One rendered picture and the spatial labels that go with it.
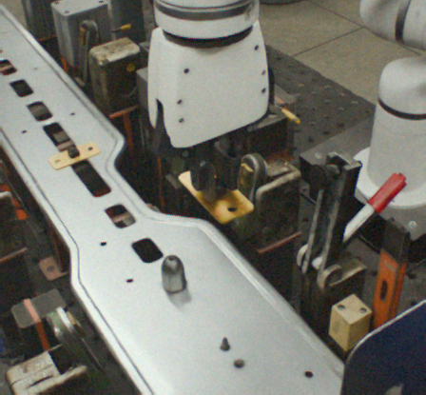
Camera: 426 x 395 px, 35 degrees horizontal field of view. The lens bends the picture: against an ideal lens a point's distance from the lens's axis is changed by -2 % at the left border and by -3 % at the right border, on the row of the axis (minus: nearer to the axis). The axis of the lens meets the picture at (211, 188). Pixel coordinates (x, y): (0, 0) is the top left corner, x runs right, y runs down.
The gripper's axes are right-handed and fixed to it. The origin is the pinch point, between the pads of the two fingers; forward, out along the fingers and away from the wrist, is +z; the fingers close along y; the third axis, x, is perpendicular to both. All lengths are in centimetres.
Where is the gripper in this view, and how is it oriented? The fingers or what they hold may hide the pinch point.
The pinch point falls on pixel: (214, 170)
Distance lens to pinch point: 65.7
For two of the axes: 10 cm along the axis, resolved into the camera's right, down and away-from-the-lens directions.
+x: 5.2, 5.2, -6.7
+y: -8.5, 3.6, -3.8
